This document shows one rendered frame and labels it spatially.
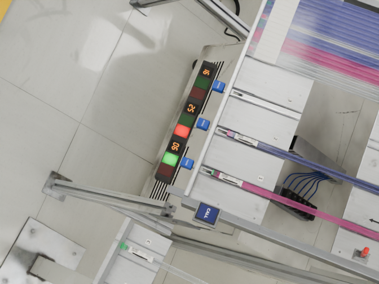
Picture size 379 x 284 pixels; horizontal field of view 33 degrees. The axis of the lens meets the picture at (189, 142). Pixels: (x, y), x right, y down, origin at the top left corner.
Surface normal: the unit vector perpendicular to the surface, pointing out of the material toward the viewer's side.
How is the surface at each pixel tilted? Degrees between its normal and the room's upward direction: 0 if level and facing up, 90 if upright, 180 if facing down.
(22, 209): 0
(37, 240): 0
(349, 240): 42
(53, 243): 0
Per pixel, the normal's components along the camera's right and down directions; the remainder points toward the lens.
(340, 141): 0.61, 0.04
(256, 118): -0.01, -0.25
